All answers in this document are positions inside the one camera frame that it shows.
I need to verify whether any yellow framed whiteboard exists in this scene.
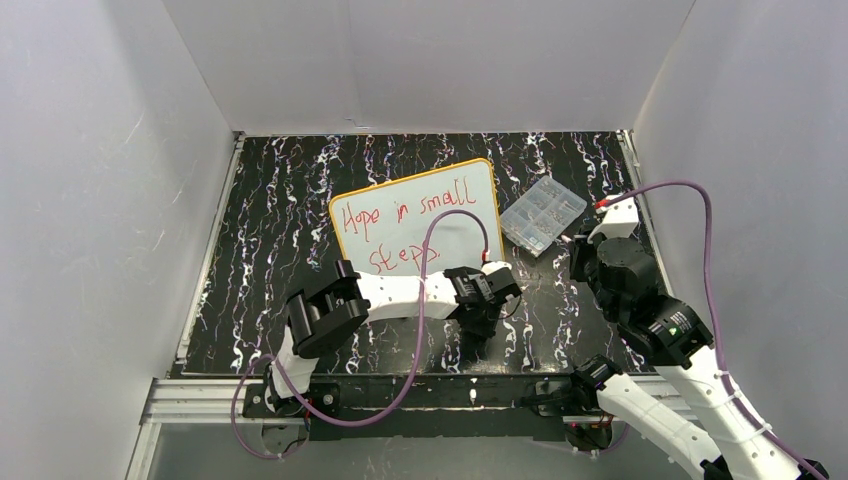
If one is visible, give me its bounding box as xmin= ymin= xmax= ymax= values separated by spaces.
xmin=329 ymin=158 xmax=505 ymax=275

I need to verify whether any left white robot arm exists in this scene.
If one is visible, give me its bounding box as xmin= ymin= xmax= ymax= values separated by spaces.
xmin=263 ymin=260 xmax=522 ymax=410

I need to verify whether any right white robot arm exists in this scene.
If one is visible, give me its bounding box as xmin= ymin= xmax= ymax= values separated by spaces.
xmin=570 ymin=233 xmax=829 ymax=479

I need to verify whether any clear plastic screw box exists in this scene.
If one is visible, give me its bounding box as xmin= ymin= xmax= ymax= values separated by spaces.
xmin=500 ymin=176 xmax=587 ymax=257

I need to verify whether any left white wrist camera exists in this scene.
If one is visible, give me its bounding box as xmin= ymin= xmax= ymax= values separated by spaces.
xmin=481 ymin=261 xmax=512 ymax=277

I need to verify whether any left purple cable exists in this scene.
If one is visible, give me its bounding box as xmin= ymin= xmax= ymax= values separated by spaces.
xmin=229 ymin=209 xmax=492 ymax=462

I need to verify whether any purple cable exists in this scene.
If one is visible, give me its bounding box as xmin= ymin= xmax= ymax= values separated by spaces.
xmin=594 ymin=180 xmax=829 ymax=480
xmin=229 ymin=209 xmax=492 ymax=462

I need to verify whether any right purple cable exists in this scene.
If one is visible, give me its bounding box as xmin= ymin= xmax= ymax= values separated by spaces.
xmin=594 ymin=180 xmax=829 ymax=480

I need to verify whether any aluminium table frame rail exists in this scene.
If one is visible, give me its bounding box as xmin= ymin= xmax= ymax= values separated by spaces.
xmin=142 ymin=374 xmax=728 ymax=479

